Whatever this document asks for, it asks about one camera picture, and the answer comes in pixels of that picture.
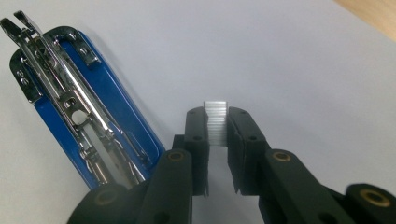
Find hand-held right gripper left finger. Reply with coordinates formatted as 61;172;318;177
172;106;210;197

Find wooden table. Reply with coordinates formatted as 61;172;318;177
333;0;396;42

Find blue stapler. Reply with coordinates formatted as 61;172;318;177
0;9;166;191

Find silver staple strip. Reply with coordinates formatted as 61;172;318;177
203;100;230;147

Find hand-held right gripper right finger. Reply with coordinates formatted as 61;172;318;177
228;106;270;196

